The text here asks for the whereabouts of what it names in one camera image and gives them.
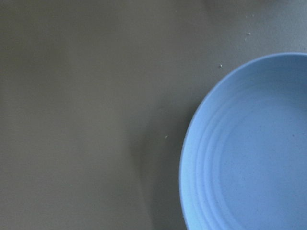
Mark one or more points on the blue plate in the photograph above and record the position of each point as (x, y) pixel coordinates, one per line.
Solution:
(243, 164)

